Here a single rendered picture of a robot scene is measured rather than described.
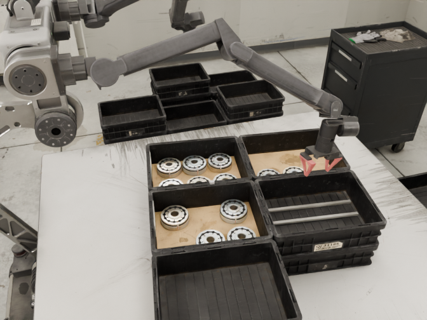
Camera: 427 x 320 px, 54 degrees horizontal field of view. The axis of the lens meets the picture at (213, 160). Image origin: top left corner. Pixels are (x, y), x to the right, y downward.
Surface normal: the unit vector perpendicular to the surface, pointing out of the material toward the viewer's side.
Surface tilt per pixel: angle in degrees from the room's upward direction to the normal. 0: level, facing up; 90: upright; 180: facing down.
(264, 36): 90
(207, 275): 0
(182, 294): 0
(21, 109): 90
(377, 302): 0
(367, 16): 90
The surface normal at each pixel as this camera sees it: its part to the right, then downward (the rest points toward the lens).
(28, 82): 0.28, 0.59
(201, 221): 0.00, -0.79
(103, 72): 0.25, 0.15
